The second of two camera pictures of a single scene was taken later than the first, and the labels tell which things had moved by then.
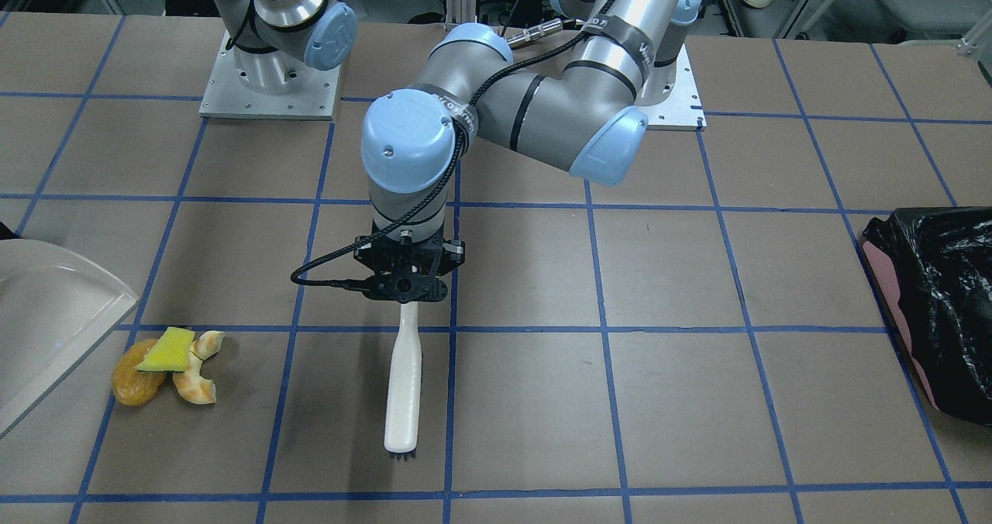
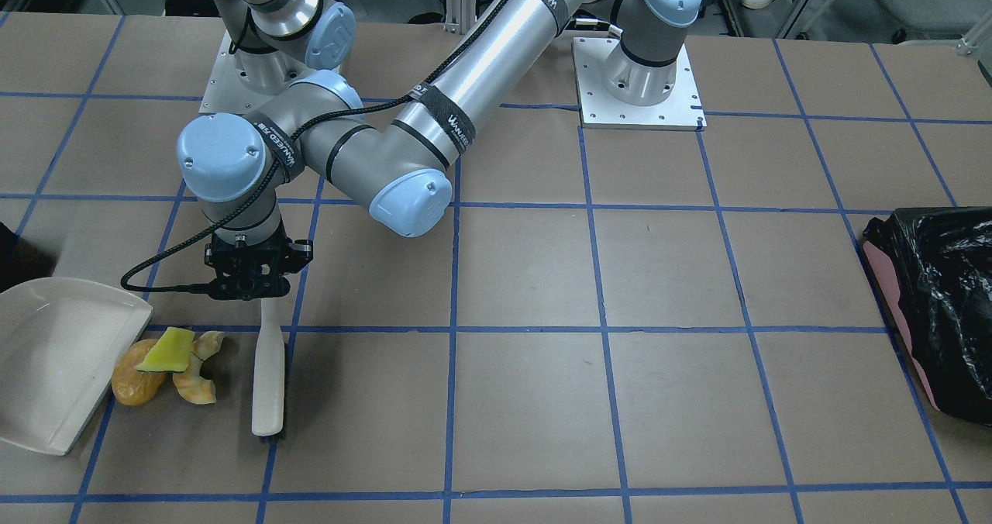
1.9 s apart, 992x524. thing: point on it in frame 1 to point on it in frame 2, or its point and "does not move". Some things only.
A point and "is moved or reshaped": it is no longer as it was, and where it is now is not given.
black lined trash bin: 938,261 does not move
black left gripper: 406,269 to 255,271
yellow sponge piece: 170,352 does not move
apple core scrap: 191,383 does not move
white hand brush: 404,393 to 269,367
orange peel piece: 132,387 does not move
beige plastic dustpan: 56,306 is moved or reshaped
